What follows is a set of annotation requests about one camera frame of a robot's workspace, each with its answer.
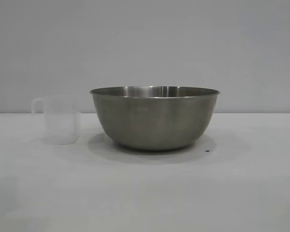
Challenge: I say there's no clear plastic measuring cup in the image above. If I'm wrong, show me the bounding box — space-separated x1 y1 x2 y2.
30 95 82 145

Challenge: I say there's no stainless steel mixing bowl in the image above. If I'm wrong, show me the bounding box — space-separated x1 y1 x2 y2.
89 85 221 152

